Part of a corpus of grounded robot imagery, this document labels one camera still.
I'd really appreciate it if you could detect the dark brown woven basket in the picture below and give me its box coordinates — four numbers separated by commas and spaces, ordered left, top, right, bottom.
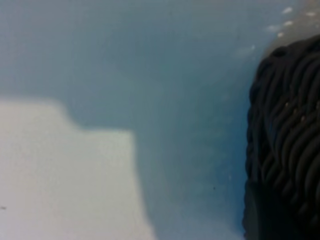
242, 34, 320, 240

